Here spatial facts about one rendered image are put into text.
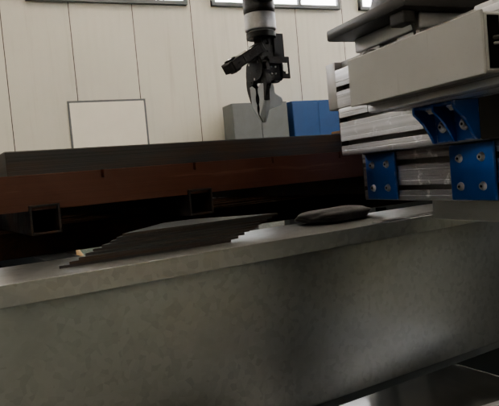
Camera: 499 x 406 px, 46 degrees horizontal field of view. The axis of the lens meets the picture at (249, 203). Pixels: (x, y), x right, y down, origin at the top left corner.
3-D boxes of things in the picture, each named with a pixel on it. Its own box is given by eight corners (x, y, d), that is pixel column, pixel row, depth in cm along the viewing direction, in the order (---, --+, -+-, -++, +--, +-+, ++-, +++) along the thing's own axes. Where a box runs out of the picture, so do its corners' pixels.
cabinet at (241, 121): (243, 221, 963) (233, 103, 953) (233, 221, 1008) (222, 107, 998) (297, 215, 1001) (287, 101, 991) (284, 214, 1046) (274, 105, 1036)
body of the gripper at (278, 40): (291, 80, 140) (286, 30, 139) (261, 80, 136) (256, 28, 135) (274, 86, 147) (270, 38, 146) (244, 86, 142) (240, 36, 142)
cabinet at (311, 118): (302, 214, 1005) (292, 101, 995) (289, 213, 1050) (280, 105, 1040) (352, 208, 1044) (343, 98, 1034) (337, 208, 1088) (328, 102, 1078)
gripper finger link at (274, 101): (287, 120, 140) (283, 81, 140) (266, 121, 137) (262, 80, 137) (280, 122, 143) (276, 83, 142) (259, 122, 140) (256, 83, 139)
